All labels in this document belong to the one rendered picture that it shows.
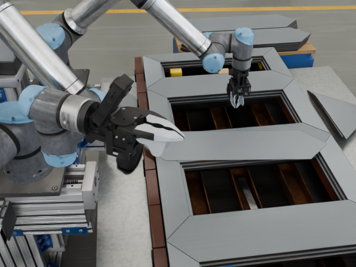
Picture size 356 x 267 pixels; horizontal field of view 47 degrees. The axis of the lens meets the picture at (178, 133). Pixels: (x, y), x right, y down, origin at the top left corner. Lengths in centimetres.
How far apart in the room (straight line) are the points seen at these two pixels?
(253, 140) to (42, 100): 104
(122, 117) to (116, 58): 327
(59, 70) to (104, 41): 338
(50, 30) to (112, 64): 234
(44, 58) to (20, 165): 40
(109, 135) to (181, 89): 122
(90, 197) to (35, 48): 54
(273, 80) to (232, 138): 51
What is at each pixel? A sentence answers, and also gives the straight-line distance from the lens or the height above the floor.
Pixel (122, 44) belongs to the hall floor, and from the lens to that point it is 431.
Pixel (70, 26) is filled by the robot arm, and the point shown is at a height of 125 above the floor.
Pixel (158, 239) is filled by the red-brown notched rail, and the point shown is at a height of 83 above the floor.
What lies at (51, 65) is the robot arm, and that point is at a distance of 102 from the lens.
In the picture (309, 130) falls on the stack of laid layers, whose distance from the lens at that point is 184.
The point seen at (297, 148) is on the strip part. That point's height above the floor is 85.
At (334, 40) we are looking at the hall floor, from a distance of 464.
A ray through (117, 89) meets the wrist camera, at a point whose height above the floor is 153.
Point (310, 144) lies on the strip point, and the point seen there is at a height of 85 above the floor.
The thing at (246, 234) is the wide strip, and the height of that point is 85.
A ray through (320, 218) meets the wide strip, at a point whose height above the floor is 85.
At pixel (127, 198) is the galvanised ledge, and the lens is 171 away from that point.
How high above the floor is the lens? 195
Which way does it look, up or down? 39 degrees down
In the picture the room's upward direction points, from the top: straight up
